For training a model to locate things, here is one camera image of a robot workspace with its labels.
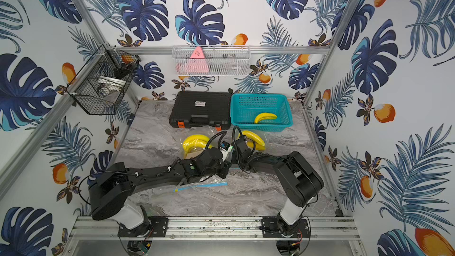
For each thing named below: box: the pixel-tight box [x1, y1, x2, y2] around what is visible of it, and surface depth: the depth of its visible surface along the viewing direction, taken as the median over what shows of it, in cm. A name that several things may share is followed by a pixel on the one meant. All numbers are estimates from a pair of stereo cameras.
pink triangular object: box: [179, 46, 209, 73], surface depth 92 cm
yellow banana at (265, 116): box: [254, 112, 278, 124], surface depth 109 cm
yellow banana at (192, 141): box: [182, 134, 213, 159], surface depth 95 cm
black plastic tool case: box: [168, 90, 232, 131], surface depth 111 cm
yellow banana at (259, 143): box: [241, 130, 267, 151], surface depth 96 cm
